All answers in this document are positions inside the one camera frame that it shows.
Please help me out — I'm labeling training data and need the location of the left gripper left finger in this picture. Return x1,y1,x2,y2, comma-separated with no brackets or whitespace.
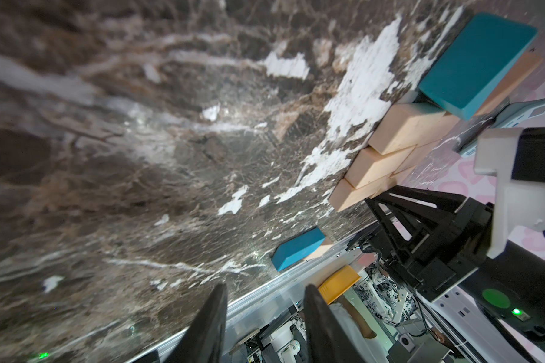
165,284,228,363

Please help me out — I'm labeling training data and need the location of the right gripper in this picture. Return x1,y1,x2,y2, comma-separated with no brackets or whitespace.
346,185,545,352

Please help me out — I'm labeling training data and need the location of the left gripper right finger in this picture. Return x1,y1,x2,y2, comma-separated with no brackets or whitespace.
304,284,368,362

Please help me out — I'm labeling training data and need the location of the wooden block top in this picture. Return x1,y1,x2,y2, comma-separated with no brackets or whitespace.
368,103,460,154

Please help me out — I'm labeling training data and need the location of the teal triangle block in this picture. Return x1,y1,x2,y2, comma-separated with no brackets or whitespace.
419,13,537,120

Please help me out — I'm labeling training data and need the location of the wooden triangle block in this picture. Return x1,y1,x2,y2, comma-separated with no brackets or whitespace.
475,53,543,116

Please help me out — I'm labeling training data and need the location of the wooden block bottom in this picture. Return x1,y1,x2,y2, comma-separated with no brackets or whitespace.
304,238,334,261

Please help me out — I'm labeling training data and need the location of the teal rectangular block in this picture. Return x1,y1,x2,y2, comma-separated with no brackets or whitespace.
271,228,325,272

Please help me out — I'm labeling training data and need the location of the grey calculator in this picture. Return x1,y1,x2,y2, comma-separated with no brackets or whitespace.
453,98,545,158

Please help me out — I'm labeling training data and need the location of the aluminium front rail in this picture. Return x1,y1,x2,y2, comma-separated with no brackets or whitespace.
126,231,373,363

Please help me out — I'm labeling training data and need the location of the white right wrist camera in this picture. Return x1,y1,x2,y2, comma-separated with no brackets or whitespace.
474,127,545,258

